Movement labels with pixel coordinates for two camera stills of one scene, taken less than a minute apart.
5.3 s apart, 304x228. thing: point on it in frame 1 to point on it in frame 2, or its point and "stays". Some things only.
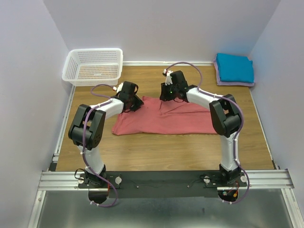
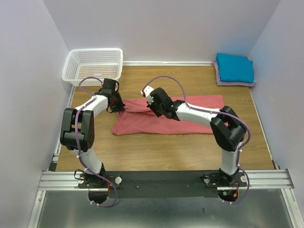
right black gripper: x=163 y=96 to x=151 y=108
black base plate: x=163 y=184 stays
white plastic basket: x=93 y=67 stays
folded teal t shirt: x=235 y=68 stays
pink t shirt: x=158 y=117 stays
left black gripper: x=138 y=102 to x=120 y=107
